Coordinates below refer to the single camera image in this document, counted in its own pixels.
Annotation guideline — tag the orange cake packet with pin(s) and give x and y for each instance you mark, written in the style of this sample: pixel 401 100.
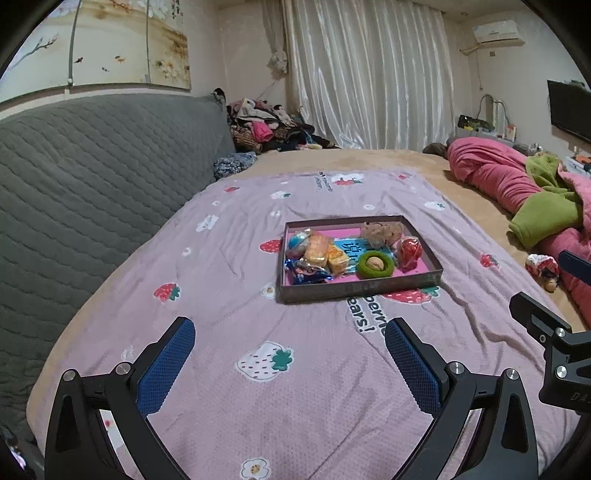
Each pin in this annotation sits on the orange cake packet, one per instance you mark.
pixel 317 249

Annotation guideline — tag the red egg toy packet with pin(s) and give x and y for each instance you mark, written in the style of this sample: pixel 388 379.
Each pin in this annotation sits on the red egg toy packet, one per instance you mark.
pixel 409 251

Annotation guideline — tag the purple strawberry print blanket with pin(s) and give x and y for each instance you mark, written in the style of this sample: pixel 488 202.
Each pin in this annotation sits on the purple strawberry print blanket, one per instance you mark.
pixel 221 277

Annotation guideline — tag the flower and fish wall painting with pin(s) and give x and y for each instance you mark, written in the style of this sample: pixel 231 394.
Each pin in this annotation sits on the flower and fish wall painting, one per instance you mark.
pixel 115 41

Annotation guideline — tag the dark bag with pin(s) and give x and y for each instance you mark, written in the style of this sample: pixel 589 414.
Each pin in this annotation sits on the dark bag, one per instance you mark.
pixel 473 123

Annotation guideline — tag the walnut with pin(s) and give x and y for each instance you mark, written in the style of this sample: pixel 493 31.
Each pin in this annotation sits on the walnut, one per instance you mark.
pixel 375 264

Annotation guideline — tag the dark shallow cardboard box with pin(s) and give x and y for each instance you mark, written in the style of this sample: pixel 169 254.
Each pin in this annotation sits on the dark shallow cardboard box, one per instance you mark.
pixel 351 290

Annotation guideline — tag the beige bed sheet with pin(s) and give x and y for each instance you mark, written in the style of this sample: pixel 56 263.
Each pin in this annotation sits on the beige bed sheet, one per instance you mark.
pixel 369 159

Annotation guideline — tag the yellow cake packet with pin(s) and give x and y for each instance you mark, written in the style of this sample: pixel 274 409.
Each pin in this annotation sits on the yellow cake packet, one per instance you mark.
pixel 338 261

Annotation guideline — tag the white plush curtain tieback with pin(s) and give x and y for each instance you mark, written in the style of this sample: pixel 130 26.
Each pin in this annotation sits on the white plush curtain tieback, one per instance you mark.
pixel 279 61

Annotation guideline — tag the white air conditioner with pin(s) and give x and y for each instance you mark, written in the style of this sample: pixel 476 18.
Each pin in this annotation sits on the white air conditioner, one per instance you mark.
pixel 498 33

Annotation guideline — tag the green fleece blanket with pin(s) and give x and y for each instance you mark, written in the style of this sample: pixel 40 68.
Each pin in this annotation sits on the green fleece blanket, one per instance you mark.
pixel 540 221

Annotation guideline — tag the blue egg toy packet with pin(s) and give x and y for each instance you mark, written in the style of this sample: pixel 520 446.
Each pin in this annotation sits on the blue egg toy packet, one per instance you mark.
pixel 298 243

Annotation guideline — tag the blue patterned cloth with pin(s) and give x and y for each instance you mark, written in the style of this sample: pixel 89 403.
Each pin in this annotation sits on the blue patterned cloth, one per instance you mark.
pixel 233 165

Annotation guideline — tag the red and white plush toy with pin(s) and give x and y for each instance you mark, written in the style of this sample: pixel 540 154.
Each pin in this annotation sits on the red and white plush toy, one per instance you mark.
pixel 542 267

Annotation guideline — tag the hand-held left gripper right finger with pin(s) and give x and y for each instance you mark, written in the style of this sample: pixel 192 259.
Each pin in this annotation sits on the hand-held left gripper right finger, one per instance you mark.
pixel 413 364

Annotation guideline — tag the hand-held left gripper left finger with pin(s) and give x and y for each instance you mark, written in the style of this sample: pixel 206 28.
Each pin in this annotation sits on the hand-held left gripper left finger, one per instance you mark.
pixel 166 364

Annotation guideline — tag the blue cookie packet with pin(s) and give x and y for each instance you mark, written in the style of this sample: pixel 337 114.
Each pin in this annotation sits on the blue cookie packet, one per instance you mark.
pixel 304 273

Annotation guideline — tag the black wall television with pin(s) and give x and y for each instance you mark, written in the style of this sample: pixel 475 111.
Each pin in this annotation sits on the black wall television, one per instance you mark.
pixel 570 108

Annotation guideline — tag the white shiny curtain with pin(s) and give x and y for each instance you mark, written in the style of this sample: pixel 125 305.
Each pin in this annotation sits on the white shiny curtain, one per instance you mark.
pixel 369 74

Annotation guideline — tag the white curved lamp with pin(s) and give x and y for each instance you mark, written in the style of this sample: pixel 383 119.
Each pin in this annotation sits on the white curved lamp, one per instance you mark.
pixel 498 113

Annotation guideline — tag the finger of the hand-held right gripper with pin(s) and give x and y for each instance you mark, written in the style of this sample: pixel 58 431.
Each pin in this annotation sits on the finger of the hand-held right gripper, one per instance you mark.
pixel 575 265
pixel 531 311

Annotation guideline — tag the pink quilt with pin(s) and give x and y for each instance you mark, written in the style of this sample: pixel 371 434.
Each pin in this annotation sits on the pink quilt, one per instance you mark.
pixel 485 168

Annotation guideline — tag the grey quilted headboard cover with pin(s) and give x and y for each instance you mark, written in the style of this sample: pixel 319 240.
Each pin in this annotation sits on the grey quilted headboard cover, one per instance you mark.
pixel 92 184

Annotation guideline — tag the pile of clothes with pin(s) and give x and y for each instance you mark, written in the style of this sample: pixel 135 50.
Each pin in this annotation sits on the pile of clothes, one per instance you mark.
pixel 263 124

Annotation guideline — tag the dark brown cloth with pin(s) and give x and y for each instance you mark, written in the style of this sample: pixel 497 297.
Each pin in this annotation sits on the dark brown cloth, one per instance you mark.
pixel 434 148

